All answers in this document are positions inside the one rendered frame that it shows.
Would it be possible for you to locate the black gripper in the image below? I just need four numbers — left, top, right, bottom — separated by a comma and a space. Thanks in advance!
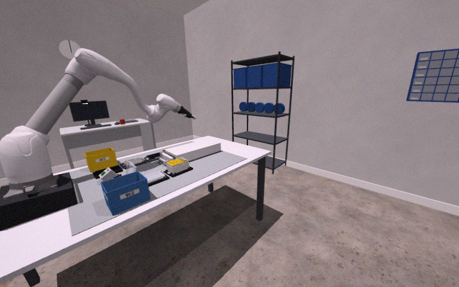
178, 106, 196, 119

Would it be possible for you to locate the grey bench mat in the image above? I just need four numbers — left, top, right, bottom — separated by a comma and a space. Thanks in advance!
68, 141, 247, 236

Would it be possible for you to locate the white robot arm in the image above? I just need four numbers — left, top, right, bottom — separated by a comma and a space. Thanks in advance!
0, 48, 181, 200

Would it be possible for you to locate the blue bin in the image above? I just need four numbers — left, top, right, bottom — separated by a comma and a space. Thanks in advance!
101, 171, 151, 216

